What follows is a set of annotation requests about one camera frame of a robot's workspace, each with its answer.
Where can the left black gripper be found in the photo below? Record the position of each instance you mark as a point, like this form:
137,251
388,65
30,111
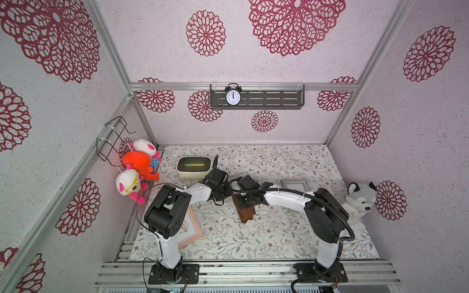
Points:
227,185

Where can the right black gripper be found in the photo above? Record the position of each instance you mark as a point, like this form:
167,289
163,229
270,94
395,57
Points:
245,184

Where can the brown cloth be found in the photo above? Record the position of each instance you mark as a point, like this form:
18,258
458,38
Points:
245,214

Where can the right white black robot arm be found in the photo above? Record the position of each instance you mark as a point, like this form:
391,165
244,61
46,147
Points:
328,219

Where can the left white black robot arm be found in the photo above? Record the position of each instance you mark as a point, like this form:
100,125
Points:
164,217

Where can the cream box with green lid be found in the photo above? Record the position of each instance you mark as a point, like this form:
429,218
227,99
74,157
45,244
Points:
194,167

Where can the red plush toy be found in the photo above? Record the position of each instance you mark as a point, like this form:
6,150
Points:
140,162

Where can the white pink plush top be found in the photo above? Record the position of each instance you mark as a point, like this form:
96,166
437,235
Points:
146,147

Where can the white plush with yellow glasses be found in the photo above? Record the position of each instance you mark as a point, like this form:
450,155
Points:
129,183

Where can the black alarm clock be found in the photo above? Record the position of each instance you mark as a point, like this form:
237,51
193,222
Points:
233,94

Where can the grey husky plush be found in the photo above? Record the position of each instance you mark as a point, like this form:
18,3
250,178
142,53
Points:
359,201

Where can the pink picture frame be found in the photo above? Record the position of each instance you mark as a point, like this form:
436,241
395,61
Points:
190,231

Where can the grey wall shelf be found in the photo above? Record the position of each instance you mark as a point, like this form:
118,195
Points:
260,99

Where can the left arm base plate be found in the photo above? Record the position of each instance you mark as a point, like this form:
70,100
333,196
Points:
182,273

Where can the black wire basket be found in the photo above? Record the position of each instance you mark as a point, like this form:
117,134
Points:
106,146

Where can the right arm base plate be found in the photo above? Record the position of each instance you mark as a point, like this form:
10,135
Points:
315,273

